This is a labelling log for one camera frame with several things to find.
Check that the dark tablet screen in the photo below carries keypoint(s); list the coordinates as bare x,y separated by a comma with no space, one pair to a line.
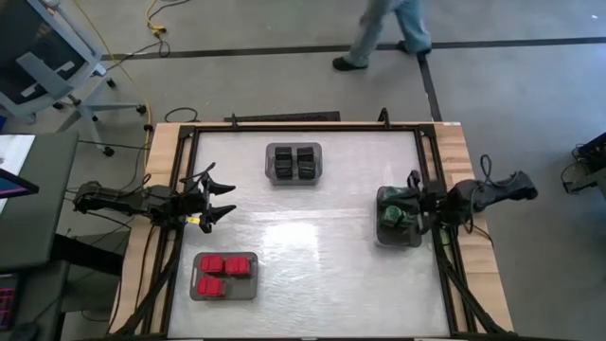
9,187

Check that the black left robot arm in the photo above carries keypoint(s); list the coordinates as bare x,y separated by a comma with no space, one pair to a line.
118,201

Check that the black metal table frame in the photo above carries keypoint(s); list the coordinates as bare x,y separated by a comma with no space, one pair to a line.
308,128

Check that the white sheet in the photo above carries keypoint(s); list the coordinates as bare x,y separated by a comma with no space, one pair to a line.
16,151

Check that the red-lidded paprika tin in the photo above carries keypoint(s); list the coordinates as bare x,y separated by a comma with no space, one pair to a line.
211,264
237,266
210,287

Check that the backlit keyboard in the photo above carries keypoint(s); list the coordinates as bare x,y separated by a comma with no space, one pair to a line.
5,308

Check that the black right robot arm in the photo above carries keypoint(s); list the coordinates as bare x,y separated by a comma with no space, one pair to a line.
492,194

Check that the dark grey desk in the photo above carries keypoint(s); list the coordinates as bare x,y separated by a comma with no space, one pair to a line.
42,213

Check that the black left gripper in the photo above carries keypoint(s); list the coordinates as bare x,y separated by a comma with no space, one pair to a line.
194,204

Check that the grey plastic bin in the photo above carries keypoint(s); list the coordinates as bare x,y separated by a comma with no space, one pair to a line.
270,163
397,239
241,289

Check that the person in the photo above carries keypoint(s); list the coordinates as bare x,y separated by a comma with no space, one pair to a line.
374,28

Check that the black flat bar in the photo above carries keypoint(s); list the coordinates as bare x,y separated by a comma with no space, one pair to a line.
284,116

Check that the grey office chair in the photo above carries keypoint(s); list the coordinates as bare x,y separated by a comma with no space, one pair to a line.
87,111

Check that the black desk base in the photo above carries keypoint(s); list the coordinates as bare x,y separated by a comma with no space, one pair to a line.
85,256

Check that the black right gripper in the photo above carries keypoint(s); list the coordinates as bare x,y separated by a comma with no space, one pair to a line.
433,206

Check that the yellow tag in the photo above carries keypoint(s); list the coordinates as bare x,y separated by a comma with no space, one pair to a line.
194,220

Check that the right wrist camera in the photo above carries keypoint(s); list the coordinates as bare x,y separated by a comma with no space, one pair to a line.
415,180

